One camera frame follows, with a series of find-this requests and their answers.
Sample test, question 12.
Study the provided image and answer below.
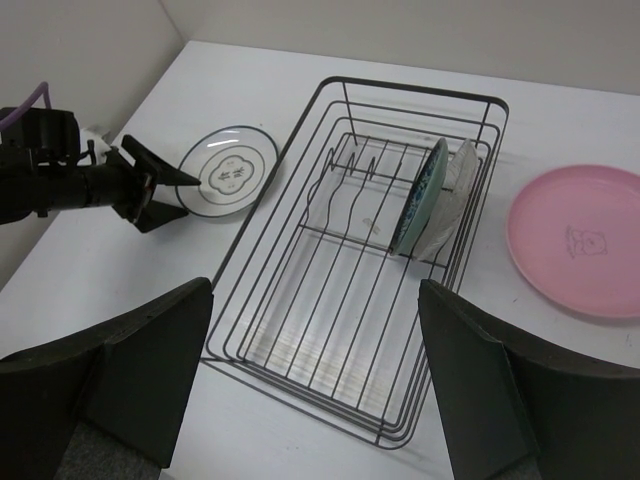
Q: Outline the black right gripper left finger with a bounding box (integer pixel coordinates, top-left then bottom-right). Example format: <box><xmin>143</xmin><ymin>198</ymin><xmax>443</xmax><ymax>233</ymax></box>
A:
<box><xmin>1</xmin><ymin>277</ymin><xmax>214</xmax><ymax>479</ymax></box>

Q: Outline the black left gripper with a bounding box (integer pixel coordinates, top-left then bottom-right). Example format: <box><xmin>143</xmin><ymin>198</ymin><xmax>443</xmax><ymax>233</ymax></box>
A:
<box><xmin>74</xmin><ymin>134</ymin><xmax>201</xmax><ymax>233</ymax></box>

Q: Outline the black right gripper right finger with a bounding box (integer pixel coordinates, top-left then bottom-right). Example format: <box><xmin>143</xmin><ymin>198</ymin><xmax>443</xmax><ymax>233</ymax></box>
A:
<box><xmin>418</xmin><ymin>280</ymin><xmax>639</xmax><ymax>479</ymax></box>

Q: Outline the white plate dark rim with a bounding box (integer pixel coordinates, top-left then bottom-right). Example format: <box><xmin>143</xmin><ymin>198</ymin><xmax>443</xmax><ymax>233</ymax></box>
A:
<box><xmin>175</xmin><ymin>125</ymin><xmax>279</xmax><ymax>218</ymax></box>

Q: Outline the pink plastic plate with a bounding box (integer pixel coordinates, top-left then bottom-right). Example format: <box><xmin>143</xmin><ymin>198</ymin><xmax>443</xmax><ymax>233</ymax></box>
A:
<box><xmin>506</xmin><ymin>165</ymin><xmax>639</xmax><ymax>319</ymax></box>

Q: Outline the clear glass plate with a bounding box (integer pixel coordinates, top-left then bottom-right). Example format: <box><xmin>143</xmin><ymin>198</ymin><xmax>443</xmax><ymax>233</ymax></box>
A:
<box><xmin>412</xmin><ymin>139</ymin><xmax>479</xmax><ymax>261</ymax></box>

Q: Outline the blue patterned small plate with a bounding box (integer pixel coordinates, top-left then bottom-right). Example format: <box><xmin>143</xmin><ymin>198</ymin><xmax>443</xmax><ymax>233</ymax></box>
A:
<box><xmin>389</xmin><ymin>137</ymin><xmax>449</xmax><ymax>256</ymax></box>

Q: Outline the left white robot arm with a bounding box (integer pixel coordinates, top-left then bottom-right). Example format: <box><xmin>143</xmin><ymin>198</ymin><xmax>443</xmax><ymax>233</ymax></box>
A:
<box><xmin>1</xmin><ymin>108</ymin><xmax>200</xmax><ymax>233</ymax></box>

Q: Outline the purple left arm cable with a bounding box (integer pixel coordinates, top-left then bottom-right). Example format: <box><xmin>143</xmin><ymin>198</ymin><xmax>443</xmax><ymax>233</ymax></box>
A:
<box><xmin>0</xmin><ymin>81</ymin><xmax>51</xmax><ymax>135</ymax></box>

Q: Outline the grey wire dish rack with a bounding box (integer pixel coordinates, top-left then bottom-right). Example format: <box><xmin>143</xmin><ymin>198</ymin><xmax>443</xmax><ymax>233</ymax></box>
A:
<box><xmin>202</xmin><ymin>76</ymin><xmax>509</xmax><ymax>450</ymax></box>

